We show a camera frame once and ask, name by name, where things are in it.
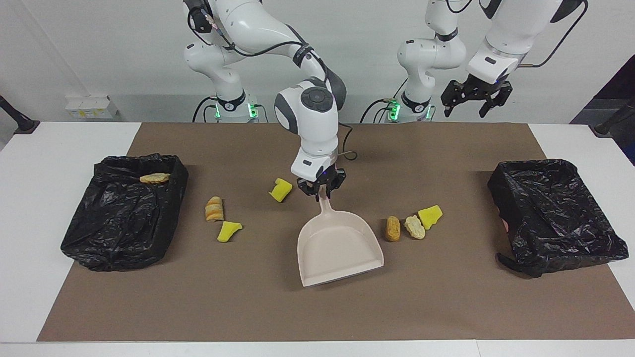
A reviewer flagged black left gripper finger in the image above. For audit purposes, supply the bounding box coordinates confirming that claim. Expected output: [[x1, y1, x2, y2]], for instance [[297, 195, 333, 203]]
[[441, 82, 464, 118], [479, 82, 513, 119]]

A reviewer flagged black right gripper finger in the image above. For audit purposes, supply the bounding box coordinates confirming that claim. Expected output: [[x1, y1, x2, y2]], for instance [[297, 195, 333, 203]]
[[298, 179, 320, 201], [326, 170, 347, 198]]

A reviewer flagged beige plastic dustpan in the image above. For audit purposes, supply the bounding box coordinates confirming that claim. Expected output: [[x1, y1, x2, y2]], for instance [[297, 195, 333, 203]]
[[297, 191, 385, 288]]

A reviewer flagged pale bread chunk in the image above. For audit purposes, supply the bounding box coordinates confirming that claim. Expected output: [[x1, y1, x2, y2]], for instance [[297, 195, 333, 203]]
[[404, 215, 426, 240]]

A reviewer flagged yellow sponge piece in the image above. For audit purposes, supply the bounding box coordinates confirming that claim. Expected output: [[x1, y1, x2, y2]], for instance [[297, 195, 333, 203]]
[[418, 205, 443, 230], [268, 178, 293, 203], [217, 222, 244, 243]]

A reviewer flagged black bag-lined bin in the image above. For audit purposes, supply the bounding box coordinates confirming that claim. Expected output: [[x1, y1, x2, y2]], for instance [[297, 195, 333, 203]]
[[487, 159, 630, 278], [61, 154, 189, 272]]

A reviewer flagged striped croissant piece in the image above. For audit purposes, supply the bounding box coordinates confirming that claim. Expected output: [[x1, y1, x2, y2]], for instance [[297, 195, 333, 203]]
[[205, 196, 224, 222]]

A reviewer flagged black clamp stand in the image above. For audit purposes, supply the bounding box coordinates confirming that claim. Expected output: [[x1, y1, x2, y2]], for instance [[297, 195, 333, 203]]
[[589, 97, 635, 138], [0, 94, 40, 134]]

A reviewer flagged brown table mat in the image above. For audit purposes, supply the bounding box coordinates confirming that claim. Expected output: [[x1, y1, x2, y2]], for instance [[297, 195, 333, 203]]
[[37, 122, 635, 343]]

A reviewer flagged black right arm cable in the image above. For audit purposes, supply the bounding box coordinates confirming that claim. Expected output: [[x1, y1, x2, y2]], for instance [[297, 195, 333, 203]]
[[186, 0, 359, 162]]

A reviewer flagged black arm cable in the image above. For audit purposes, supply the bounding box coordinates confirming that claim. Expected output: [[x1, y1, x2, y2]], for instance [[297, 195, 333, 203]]
[[516, 0, 589, 67], [186, 0, 359, 162]]

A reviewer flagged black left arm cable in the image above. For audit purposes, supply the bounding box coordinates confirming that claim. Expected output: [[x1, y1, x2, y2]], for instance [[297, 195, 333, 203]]
[[516, 0, 589, 67]]

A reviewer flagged black base cable bundle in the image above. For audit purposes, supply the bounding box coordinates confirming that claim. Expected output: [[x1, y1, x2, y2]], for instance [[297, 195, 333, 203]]
[[360, 77, 408, 123], [192, 96, 219, 123]]

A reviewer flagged white wall box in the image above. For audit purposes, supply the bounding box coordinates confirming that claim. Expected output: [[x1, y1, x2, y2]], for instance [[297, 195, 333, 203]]
[[64, 97, 120, 119]]

